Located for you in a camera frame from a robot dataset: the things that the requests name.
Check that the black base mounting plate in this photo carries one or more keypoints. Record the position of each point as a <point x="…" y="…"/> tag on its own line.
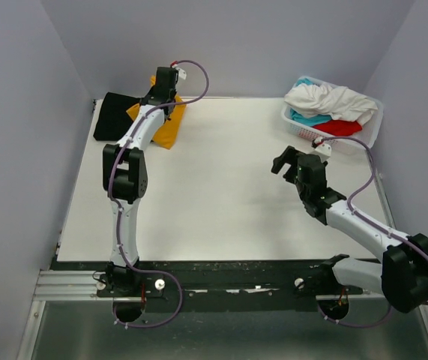
<point x="203" y="286"/>

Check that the light blue t shirt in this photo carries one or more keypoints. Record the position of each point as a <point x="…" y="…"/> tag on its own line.
<point x="313" y="121"/>

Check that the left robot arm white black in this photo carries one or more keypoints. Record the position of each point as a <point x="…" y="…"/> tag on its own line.
<point x="125" y="177"/>

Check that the red t shirt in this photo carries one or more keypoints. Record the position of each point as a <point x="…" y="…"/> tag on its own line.
<point x="339" y="128"/>

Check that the white plastic laundry basket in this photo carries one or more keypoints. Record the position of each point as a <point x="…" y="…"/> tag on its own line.
<point x="368" y="135"/>

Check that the aluminium frame rail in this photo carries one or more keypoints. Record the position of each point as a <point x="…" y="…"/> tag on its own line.
<point x="84" y="285"/>

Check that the yellow t shirt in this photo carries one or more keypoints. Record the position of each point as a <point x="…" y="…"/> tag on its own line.
<point x="166" y="135"/>

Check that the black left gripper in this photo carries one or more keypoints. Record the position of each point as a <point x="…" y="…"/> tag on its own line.
<point x="173" y="91"/>

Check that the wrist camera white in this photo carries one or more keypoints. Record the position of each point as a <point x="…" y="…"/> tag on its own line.
<point x="182" y="74"/>
<point x="321" y="149"/>

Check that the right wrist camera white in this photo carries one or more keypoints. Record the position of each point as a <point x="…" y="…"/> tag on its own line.
<point x="321" y="149"/>

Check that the white crumpled t shirt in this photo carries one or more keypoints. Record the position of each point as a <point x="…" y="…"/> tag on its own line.
<point x="340" y="103"/>

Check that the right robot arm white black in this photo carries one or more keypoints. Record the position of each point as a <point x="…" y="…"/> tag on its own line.
<point x="400" y="273"/>

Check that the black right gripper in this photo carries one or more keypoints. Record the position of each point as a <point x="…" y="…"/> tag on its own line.
<point x="291" y="155"/>

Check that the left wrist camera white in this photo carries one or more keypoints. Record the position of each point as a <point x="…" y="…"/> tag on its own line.
<point x="182" y="74"/>

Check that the folded black t shirt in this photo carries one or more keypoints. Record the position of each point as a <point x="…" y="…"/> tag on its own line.
<point x="113" y="121"/>

